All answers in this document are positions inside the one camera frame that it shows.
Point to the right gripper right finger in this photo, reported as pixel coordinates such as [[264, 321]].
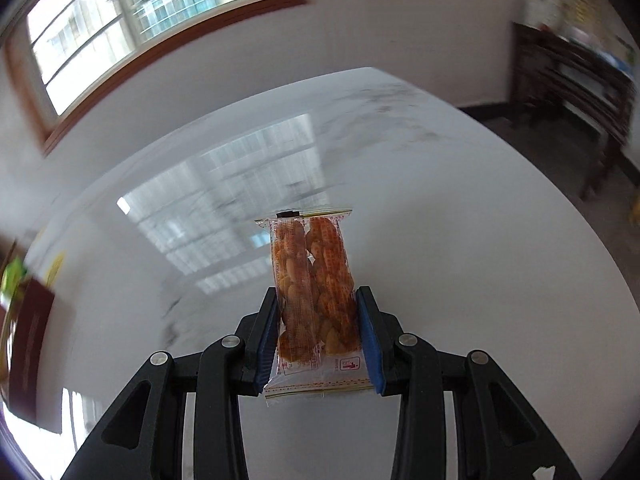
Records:
[[499, 435]]

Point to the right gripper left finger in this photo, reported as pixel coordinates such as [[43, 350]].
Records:
[[140, 436]]

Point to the orange fried twist packet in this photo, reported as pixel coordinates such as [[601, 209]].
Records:
[[319, 349]]

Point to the red and gold tin box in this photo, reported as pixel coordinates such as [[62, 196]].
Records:
[[23, 329]]

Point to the green tissue pack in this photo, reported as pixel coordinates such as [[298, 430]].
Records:
[[12, 275]]

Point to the dark wooden side table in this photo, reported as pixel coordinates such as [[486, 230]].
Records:
[[548, 72]]

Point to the wood framed window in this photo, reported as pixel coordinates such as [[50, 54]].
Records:
[[65, 56]]

